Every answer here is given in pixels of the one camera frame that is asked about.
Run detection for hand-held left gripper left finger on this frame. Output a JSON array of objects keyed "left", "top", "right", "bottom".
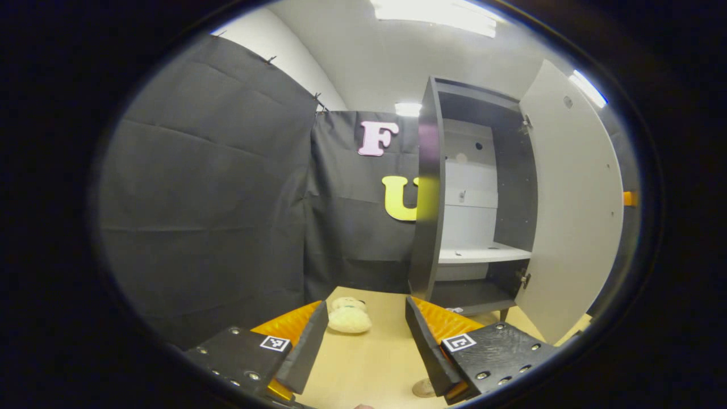
[{"left": 185, "top": 300, "right": 330, "bottom": 404}]

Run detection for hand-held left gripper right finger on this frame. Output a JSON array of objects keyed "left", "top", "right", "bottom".
[{"left": 405, "top": 295, "right": 560, "bottom": 406}]

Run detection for beige cabinet door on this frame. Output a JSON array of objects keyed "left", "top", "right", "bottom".
[{"left": 514, "top": 60, "right": 625, "bottom": 345}]

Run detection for dark grey cabinet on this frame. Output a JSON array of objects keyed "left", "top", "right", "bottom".
[{"left": 408, "top": 77, "right": 538, "bottom": 322}]

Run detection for white cabinet shelf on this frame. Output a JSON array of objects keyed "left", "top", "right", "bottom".
[{"left": 438, "top": 241, "right": 533, "bottom": 265}]

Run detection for yellow plush toy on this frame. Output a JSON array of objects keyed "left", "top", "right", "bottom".
[{"left": 328, "top": 297, "right": 373, "bottom": 334}]

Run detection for black backdrop cloth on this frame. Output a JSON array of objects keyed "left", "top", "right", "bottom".
[{"left": 97, "top": 34, "right": 641, "bottom": 350}]

